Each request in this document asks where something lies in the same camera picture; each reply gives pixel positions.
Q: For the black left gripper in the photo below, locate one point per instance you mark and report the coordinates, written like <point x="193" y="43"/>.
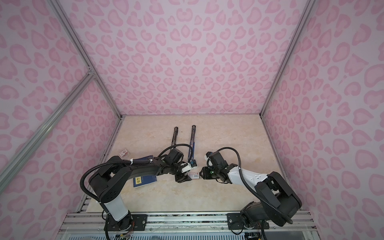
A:
<point x="183" y="177"/>

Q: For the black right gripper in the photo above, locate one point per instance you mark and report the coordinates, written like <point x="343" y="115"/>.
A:
<point x="205" y="175"/>

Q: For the blue stapler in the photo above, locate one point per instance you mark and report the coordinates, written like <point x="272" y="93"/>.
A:
<point x="192" y="144"/>

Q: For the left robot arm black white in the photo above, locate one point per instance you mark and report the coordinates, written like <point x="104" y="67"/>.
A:
<point x="108" y="180"/>

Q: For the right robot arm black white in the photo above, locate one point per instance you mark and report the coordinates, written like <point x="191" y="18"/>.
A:
<point x="277" y="203"/>

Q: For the blue notebook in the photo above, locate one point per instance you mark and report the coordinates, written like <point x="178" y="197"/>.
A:
<point x="143" y="180"/>

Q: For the small red white staple box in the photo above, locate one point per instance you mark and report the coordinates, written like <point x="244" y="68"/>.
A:
<point x="124" y="153"/>

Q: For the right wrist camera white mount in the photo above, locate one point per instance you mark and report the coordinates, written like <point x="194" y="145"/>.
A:
<point x="189" y="166"/>

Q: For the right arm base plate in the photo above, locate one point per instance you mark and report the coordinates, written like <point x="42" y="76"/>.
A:
<point x="238" y="221"/>

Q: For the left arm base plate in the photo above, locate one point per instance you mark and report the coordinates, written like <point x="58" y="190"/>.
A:
<point x="135" y="222"/>

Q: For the aluminium front rail frame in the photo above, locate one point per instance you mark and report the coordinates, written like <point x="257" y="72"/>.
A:
<point x="186" y="226"/>

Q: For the aluminium diagonal frame bar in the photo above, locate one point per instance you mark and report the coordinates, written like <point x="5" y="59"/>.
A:
<point x="21" y="157"/>

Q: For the aluminium corner frame post right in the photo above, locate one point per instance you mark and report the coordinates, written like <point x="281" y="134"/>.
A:
<point x="297" y="34"/>

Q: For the aluminium corner frame post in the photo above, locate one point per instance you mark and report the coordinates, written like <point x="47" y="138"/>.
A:
<point x="297" y="34"/>
<point x="80" y="47"/>

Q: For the aluminium corner frame post left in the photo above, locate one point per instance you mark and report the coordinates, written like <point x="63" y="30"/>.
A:
<point x="80" y="47"/>

